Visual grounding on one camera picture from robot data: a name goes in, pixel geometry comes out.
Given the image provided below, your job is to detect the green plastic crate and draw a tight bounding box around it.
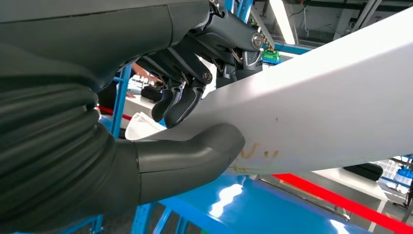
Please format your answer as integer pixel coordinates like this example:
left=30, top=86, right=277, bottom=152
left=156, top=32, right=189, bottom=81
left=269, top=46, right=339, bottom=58
left=261, top=50, right=282, bottom=63

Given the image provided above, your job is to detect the red barrier belt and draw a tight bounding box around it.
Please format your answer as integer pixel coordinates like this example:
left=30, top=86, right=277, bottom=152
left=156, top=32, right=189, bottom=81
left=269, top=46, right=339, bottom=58
left=98, top=105, right=413, bottom=234

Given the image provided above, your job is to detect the black case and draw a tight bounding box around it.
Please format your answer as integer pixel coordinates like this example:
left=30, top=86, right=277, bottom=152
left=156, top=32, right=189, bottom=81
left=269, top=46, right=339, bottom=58
left=141, top=84, right=164, bottom=103

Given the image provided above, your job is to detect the black bag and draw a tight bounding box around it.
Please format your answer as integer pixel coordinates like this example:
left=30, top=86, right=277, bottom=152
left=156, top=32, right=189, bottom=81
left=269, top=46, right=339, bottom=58
left=343, top=163, right=384, bottom=181

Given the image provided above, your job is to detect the long ceiling light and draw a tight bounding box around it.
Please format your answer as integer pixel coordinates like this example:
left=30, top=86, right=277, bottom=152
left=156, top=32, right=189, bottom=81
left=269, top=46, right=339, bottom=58
left=269, top=0, right=296, bottom=45

